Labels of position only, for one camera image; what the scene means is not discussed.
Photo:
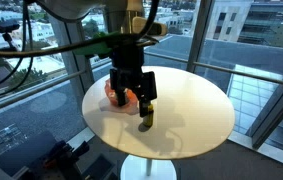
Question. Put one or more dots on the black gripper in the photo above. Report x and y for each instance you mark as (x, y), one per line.
(127, 60)

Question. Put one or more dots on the orange plastic carrier bag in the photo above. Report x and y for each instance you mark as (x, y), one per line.
(107, 94)

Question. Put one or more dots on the yellow pill bottle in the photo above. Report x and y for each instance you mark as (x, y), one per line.
(148, 120)

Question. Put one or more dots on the grey window column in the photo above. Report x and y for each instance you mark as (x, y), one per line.
(77, 66)
(199, 33)

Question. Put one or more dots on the black clamp equipment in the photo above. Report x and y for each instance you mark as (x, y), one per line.
(64, 160)

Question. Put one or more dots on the grey metal handrail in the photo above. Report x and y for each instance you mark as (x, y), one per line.
(247, 75)
(31, 93)

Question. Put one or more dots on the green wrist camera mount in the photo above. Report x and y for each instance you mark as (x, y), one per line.
(94, 48)

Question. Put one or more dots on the white table pedestal base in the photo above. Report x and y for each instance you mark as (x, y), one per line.
(134, 170)

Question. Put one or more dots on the beige wrist camera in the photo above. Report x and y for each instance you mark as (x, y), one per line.
(137, 24)

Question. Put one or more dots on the dark slanted window frame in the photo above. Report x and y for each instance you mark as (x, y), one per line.
(274, 116)

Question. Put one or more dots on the black camera on tripod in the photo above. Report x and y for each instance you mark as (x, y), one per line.
(4, 26)

